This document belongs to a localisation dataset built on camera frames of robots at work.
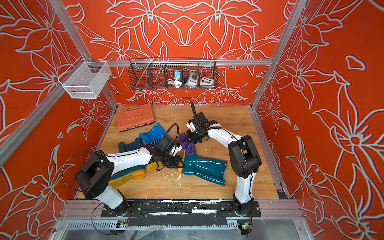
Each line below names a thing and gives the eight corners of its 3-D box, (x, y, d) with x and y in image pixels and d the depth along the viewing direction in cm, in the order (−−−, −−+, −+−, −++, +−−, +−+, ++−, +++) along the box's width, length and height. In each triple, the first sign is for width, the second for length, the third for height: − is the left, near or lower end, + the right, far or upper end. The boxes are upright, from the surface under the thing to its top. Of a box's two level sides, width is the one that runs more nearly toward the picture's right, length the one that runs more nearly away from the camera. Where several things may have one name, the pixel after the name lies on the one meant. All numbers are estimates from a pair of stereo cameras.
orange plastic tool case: (118, 132, 105) (115, 128, 101) (119, 111, 119) (117, 106, 115) (155, 124, 110) (154, 120, 106) (152, 104, 123) (150, 100, 120)
